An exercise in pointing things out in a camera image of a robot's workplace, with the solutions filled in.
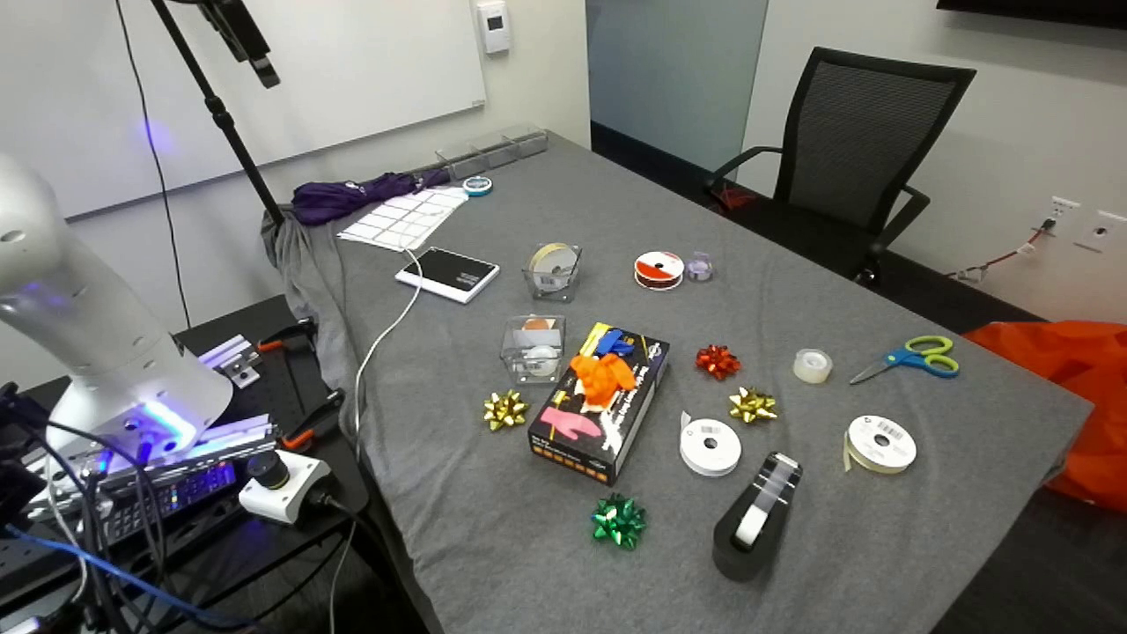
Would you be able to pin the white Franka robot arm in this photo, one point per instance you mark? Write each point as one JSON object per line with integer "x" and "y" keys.
{"x": 84, "y": 330}

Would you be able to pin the orange ribbon spool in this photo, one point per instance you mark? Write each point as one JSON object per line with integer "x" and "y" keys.
{"x": 660, "y": 268}

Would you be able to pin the small teal tape roll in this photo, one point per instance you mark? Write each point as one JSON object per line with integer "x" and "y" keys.
{"x": 477, "y": 183}

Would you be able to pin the white ribbon spool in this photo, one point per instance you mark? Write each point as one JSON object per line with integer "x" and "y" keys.
{"x": 882, "y": 445}
{"x": 709, "y": 445}

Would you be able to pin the purple ribbon bundle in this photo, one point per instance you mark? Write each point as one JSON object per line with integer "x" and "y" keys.
{"x": 354, "y": 196}

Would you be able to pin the blue gift bow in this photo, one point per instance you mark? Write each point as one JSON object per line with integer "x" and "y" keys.
{"x": 612, "y": 341}

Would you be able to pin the orange gift bow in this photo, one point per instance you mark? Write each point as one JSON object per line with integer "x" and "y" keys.
{"x": 602, "y": 377}

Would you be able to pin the gold gift bow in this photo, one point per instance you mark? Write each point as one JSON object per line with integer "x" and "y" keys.
{"x": 505, "y": 409}
{"x": 752, "y": 408}

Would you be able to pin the black box of gift bows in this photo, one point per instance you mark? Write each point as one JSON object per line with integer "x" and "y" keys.
{"x": 612, "y": 428}

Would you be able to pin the small clear purple spool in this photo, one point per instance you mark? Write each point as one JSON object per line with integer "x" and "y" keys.
{"x": 697, "y": 268}

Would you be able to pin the red gift bow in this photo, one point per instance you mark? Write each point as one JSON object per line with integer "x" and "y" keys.
{"x": 715, "y": 360}

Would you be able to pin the white sticker sheet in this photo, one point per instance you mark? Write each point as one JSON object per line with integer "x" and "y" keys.
{"x": 405, "y": 220}

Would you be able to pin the green gift bow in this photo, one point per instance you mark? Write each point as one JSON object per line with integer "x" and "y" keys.
{"x": 616, "y": 524}

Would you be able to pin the white round lid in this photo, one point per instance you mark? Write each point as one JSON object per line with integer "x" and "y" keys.
{"x": 810, "y": 365}

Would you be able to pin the grey tablecloth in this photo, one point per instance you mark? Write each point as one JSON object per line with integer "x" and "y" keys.
{"x": 823, "y": 294}

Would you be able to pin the black tape dispenser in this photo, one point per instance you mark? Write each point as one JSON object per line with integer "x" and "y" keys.
{"x": 760, "y": 516}

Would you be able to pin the white power adapter block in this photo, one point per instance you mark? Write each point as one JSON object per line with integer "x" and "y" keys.
{"x": 283, "y": 489}

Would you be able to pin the black office chair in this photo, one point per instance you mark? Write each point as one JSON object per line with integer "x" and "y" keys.
{"x": 865, "y": 144}

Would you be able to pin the blue green scissors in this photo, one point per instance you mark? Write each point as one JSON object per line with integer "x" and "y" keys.
{"x": 922, "y": 356}

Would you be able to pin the orange cloth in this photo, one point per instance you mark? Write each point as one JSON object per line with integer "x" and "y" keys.
{"x": 1077, "y": 374}

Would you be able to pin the white wall thermostat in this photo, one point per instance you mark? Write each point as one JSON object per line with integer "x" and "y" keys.
{"x": 496, "y": 21}

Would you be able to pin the black camera stand pole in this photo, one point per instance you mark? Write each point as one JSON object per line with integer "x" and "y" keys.
{"x": 223, "y": 126}

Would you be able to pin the silver robot base rail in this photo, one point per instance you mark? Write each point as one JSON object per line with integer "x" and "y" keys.
{"x": 187, "y": 451}

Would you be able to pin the white wall outlet plate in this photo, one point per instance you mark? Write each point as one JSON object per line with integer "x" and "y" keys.
{"x": 1086, "y": 222}

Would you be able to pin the black wall screen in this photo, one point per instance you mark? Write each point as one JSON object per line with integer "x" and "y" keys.
{"x": 1033, "y": 9}

